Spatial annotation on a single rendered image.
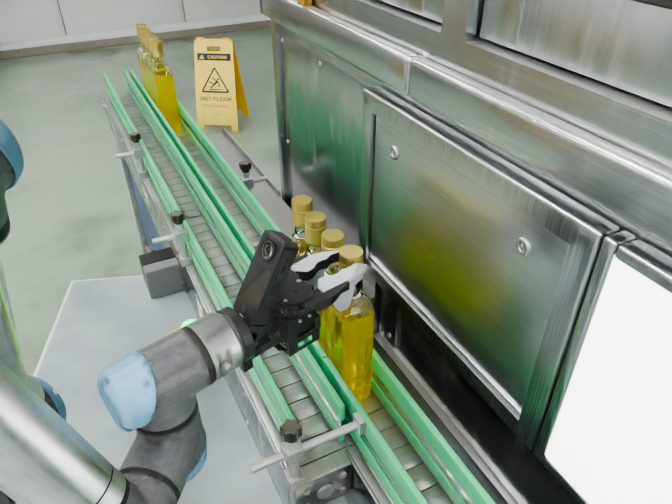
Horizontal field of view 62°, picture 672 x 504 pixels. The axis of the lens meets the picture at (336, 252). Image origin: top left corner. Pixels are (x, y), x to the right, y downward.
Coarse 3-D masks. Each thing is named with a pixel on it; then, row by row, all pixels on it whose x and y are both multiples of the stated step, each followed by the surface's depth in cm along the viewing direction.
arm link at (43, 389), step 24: (0, 120) 54; (0, 144) 53; (0, 168) 53; (0, 192) 54; (0, 216) 55; (0, 240) 56; (0, 264) 60; (0, 288) 60; (0, 312) 61; (0, 336) 62; (48, 384) 79
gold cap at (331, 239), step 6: (324, 234) 83; (330, 234) 83; (336, 234) 83; (342, 234) 83; (324, 240) 82; (330, 240) 81; (336, 240) 81; (342, 240) 82; (324, 246) 82; (330, 246) 82; (336, 246) 82; (342, 246) 83; (330, 264) 84; (336, 264) 84
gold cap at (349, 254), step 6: (348, 246) 79; (354, 246) 79; (342, 252) 78; (348, 252) 78; (354, 252) 78; (360, 252) 78; (342, 258) 77; (348, 258) 77; (354, 258) 77; (360, 258) 77; (342, 264) 78; (348, 264) 77
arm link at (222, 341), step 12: (192, 324) 65; (204, 324) 65; (216, 324) 65; (228, 324) 66; (204, 336) 64; (216, 336) 64; (228, 336) 65; (216, 348) 64; (228, 348) 65; (240, 348) 66; (216, 360) 64; (228, 360) 65; (240, 360) 66; (216, 372) 64; (228, 372) 66
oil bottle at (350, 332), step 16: (352, 304) 81; (368, 304) 82; (336, 320) 83; (352, 320) 81; (368, 320) 83; (336, 336) 84; (352, 336) 83; (368, 336) 85; (336, 352) 86; (352, 352) 85; (368, 352) 87; (336, 368) 88; (352, 368) 87; (368, 368) 89; (352, 384) 89; (368, 384) 91
